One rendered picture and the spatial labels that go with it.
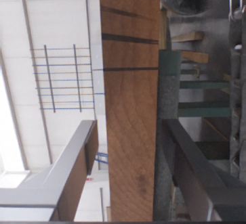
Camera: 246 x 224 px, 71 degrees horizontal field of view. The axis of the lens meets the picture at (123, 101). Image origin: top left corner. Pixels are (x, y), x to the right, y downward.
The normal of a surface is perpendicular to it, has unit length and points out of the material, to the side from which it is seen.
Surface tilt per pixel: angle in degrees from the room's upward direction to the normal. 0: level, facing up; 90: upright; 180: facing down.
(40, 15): 88
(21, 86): 87
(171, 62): 90
